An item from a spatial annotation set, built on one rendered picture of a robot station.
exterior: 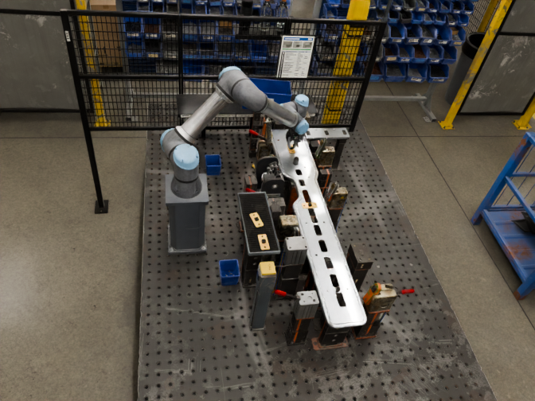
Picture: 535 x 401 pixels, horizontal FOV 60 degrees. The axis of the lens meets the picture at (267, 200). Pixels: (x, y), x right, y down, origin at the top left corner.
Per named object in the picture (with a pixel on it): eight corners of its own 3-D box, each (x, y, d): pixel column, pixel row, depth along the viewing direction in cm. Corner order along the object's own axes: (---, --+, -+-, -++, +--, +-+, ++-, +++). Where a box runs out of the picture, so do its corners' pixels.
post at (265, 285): (265, 329, 226) (277, 277, 195) (250, 331, 224) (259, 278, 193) (263, 316, 231) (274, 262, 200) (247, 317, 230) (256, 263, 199)
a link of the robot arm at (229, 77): (164, 159, 219) (245, 74, 210) (152, 140, 228) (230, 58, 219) (181, 169, 229) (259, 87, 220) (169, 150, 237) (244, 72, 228)
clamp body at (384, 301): (380, 339, 230) (404, 298, 205) (352, 342, 227) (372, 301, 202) (372, 320, 237) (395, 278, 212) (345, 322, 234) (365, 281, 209)
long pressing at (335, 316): (374, 324, 202) (376, 322, 201) (325, 329, 197) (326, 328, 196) (302, 130, 295) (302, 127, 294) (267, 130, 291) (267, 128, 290)
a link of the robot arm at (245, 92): (254, 88, 203) (315, 122, 241) (242, 75, 210) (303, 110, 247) (238, 109, 207) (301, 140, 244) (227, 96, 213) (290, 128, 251)
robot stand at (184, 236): (168, 255, 250) (165, 203, 222) (167, 226, 264) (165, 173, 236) (206, 253, 254) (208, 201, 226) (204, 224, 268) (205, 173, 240)
